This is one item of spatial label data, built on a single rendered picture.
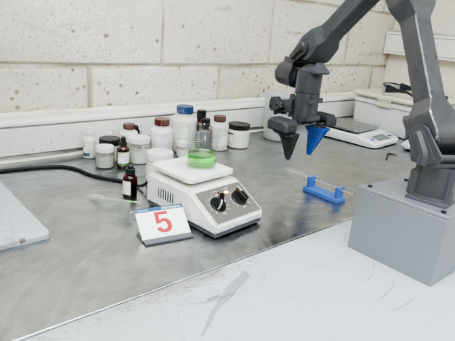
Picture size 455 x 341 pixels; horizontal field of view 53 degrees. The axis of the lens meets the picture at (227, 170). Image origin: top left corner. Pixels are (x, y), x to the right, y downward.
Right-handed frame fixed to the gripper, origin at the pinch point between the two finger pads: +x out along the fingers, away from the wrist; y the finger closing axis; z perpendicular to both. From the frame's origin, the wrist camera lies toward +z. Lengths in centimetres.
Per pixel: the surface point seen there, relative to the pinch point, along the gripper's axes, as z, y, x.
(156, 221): -4.6, 42.7, 7.7
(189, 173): -1.4, 33.7, 1.3
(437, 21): 28, -116, -31
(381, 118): 22, -76, 6
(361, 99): 32, -76, 0
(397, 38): 41, -111, -23
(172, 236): -7.7, 41.3, 9.6
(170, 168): 2.9, 35.0, 1.4
